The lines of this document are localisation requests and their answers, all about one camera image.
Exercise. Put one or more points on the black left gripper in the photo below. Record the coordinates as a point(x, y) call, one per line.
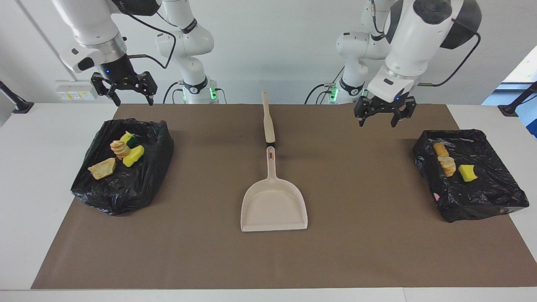
point(384, 105)

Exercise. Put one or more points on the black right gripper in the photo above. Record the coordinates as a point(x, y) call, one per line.
point(126, 80)

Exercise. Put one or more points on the notched green yellow sponge piece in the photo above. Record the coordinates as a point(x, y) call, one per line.
point(127, 137)

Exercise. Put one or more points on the squarish green yellow sponge piece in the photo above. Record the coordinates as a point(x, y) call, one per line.
point(134, 156)

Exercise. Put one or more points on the brown oval sponge piece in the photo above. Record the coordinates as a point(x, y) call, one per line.
point(440, 149)

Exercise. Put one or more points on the large beige sponge chunk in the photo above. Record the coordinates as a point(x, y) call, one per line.
point(102, 168)

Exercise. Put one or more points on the plain yellow sponge piece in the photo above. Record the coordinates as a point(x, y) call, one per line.
point(467, 173)

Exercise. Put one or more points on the beige brush black bristles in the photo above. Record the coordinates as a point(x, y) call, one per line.
point(269, 126)

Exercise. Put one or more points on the beige plastic dustpan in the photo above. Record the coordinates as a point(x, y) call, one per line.
point(272, 205)

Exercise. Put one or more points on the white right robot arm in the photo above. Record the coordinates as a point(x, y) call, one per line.
point(92, 33)

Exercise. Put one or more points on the black bag lined bin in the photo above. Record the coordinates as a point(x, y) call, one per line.
point(126, 188)
point(482, 197)

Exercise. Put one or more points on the black clamp stand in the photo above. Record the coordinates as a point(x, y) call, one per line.
point(509, 110)
point(21, 107)

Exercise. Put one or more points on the brown table mat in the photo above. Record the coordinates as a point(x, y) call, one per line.
point(268, 260)

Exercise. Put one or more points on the white wall outlet box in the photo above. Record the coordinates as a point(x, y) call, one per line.
point(69, 90)

